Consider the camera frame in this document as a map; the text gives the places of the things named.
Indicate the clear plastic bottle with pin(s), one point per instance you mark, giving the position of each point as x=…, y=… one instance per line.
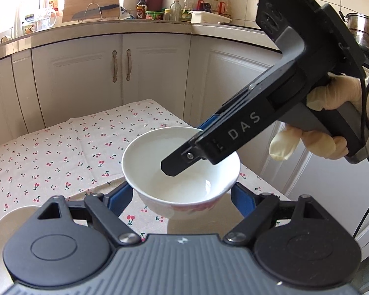
x=188, y=6

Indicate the beige kitchen countertop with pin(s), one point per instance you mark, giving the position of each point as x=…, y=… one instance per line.
x=160, y=26

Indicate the clear plastic bag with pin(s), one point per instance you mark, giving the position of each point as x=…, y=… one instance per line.
x=126, y=13

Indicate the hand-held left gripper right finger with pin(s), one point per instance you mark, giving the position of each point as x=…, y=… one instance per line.
x=243, y=201

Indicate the glass pitcher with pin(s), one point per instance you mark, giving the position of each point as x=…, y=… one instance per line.
x=46, y=20

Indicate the cherry print tablecloth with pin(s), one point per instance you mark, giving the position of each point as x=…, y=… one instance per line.
x=49, y=159

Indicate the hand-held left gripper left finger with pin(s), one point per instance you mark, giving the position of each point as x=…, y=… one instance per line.
x=121, y=198

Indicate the kitchen cleaver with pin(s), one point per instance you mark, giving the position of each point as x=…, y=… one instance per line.
x=110, y=7

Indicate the small seasoning jar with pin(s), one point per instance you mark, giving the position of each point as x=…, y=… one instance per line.
x=166, y=15

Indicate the soy sauce bottle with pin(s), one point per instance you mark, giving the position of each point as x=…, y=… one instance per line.
x=141, y=9

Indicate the yellow oil bottle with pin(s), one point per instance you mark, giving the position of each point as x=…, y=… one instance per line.
x=215, y=6

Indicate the green food box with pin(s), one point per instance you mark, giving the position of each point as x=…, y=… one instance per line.
x=154, y=15

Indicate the white kitchen cabinet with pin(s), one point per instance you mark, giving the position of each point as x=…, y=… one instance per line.
x=160, y=67

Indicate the white floral bowl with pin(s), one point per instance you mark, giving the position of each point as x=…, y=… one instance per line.
x=184, y=190

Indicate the dark red jug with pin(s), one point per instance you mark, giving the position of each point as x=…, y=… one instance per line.
x=203, y=4

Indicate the person's right hand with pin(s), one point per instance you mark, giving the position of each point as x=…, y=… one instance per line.
x=341, y=90

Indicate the clear glass bottle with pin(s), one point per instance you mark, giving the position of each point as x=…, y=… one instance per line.
x=176, y=12

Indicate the white plastic container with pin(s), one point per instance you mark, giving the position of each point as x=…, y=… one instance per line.
x=209, y=17

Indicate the glass jar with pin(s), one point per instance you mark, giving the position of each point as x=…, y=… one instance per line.
x=30, y=26

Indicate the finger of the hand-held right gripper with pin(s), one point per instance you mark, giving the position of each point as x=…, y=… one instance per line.
x=209, y=122
x=221, y=144

